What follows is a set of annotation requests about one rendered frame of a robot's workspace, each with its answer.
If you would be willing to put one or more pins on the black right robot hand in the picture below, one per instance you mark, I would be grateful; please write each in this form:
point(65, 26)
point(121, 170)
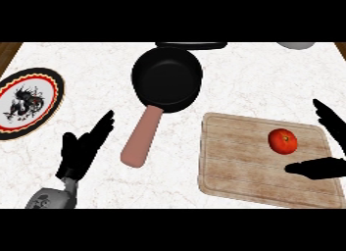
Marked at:
point(343, 153)

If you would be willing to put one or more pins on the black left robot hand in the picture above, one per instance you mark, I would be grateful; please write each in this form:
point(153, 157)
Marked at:
point(83, 148)

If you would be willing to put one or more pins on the red tomato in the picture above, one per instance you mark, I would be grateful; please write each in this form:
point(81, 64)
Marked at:
point(284, 141)

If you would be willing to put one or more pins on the black-rimmed decorated plate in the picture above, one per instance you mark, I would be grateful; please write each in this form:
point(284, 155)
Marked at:
point(22, 103)

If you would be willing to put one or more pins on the wooden cutting board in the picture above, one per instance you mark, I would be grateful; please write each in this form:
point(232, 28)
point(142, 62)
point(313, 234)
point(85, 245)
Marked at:
point(263, 163)

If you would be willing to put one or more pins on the grey round object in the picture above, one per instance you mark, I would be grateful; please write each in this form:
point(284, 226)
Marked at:
point(297, 45)

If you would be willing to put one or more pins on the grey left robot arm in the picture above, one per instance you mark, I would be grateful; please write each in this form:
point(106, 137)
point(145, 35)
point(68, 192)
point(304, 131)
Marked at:
point(56, 196)

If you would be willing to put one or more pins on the black flat object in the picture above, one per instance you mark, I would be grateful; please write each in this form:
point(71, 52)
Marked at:
point(193, 45)

